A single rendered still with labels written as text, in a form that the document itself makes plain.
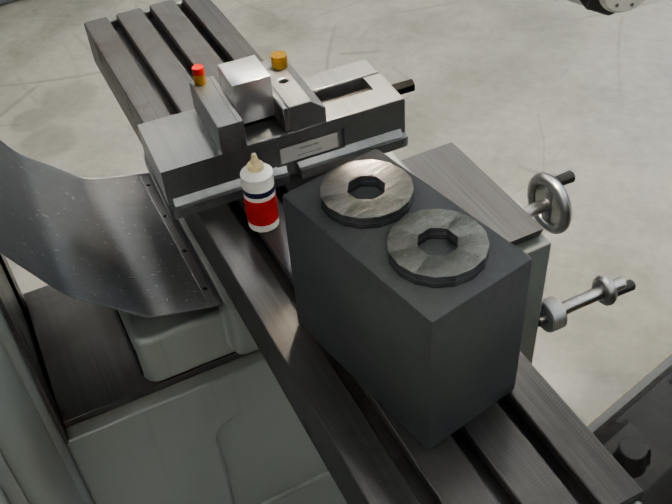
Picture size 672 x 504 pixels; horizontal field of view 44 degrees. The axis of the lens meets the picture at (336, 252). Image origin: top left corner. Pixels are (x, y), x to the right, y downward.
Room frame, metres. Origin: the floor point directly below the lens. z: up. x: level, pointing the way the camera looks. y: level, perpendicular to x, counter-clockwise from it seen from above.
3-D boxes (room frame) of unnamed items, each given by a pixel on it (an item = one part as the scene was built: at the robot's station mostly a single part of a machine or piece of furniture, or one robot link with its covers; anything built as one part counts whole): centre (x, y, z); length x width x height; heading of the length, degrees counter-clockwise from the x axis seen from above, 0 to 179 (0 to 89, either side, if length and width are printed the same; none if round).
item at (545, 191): (1.15, -0.36, 0.62); 0.16 x 0.12 x 0.12; 113
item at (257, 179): (0.82, 0.09, 0.97); 0.04 x 0.04 x 0.11
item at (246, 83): (0.96, 0.10, 1.03); 0.06 x 0.05 x 0.06; 21
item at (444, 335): (0.58, -0.06, 1.02); 0.22 x 0.12 x 0.20; 34
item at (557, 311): (1.03, -0.44, 0.50); 0.22 x 0.06 x 0.06; 113
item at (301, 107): (0.98, 0.05, 1.01); 0.12 x 0.06 x 0.04; 21
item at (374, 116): (0.97, 0.07, 0.97); 0.35 x 0.15 x 0.11; 111
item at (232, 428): (0.96, 0.07, 0.42); 0.80 x 0.30 x 0.60; 113
